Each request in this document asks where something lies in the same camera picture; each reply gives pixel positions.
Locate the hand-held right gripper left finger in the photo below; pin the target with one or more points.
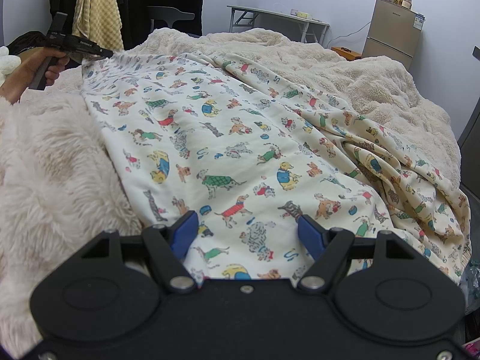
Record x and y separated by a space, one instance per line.
183 232

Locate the person's left forearm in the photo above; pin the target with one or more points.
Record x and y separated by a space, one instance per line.
13 86

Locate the yellow waffle towel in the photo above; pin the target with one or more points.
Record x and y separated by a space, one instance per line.
97 3

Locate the grey chair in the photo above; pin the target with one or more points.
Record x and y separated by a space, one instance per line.
168 15

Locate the yellow box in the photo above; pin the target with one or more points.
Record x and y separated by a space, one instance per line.
304 14

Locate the orange box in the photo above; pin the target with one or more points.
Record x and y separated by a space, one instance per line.
347 53

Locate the white plush item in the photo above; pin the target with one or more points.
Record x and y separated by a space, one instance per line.
7 63

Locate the person's left hand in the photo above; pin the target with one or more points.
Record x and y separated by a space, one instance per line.
54 71

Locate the grey folding table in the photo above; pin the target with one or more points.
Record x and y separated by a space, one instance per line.
277 15

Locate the cream fluffy blanket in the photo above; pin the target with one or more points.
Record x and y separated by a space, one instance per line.
45 165

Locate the dog print fitted sheet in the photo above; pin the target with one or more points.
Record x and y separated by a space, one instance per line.
243 138

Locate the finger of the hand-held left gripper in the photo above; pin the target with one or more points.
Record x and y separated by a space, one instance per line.
105 52

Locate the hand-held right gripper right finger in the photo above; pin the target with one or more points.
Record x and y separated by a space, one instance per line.
311 238

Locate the beige small fridge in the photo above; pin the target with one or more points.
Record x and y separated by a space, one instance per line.
393 30

